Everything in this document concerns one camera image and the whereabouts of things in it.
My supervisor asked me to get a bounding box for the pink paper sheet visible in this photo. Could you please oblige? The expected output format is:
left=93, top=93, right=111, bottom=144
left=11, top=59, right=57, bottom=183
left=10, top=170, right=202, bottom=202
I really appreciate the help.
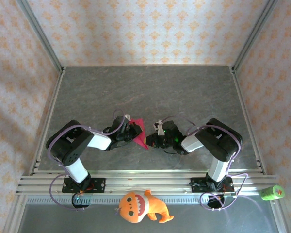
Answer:
left=131, top=118, right=150, bottom=150

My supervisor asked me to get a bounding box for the aluminium corner post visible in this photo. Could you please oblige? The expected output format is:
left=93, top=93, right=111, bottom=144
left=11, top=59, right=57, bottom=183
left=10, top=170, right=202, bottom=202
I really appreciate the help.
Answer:
left=232, top=0, right=279, bottom=73
left=16, top=0, right=65, bottom=73

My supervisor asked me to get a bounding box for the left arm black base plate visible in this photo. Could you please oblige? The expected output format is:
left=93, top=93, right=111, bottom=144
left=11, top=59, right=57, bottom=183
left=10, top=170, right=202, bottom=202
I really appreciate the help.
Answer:
left=62, top=178, right=106, bottom=194

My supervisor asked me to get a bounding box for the aluminium side rail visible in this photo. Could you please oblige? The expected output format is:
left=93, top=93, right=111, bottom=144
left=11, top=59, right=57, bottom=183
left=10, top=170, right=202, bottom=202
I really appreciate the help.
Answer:
left=229, top=67, right=267, bottom=175
left=30, top=67, right=66, bottom=175

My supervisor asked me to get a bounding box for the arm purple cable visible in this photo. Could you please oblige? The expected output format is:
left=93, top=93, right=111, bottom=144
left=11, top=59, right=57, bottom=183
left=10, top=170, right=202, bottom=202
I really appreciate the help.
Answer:
left=49, top=109, right=127, bottom=212
left=157, top=115, right=249, bottom=211

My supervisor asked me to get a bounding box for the orange shark plush toy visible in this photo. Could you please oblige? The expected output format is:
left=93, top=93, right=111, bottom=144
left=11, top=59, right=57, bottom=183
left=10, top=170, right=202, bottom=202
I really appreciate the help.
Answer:
left=115, top=189, right=175, bottom=224

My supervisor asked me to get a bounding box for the aluminium rail beam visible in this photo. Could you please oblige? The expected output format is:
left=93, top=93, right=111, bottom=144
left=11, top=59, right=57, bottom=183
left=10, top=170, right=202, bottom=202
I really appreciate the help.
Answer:
left=16, top=169, right=278, bottom=196

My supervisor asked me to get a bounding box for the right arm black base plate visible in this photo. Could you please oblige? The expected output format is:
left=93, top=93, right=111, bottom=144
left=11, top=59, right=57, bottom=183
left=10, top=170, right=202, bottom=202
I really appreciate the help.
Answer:
left=190, top=177, right=235, bottom=195

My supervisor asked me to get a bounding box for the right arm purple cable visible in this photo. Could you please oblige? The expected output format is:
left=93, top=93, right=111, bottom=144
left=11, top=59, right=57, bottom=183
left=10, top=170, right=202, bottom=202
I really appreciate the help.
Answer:
left=157, top=115, right=249, bottom=211

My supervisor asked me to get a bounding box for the black round cable hub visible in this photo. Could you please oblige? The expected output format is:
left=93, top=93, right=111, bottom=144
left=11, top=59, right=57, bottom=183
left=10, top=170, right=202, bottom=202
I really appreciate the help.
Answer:
left=71, top=193, right=92, bottom=211
left=207, top=193, right=226, bottom=210

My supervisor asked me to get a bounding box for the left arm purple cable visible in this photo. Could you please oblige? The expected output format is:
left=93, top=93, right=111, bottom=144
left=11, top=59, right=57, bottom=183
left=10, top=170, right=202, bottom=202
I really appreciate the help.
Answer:
left=49, top=109, right=127, bottom=212

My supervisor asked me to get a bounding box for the slotted grey cable duct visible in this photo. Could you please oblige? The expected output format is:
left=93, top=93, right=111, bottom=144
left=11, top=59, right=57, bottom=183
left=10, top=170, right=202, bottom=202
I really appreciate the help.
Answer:
left=26, top=195, right=270, bottom=205

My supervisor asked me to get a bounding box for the green cylindrical can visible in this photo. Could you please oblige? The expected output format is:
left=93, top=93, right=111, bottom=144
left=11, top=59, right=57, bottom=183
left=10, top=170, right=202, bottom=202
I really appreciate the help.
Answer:
left=260, top=185, right=286, bottom=201

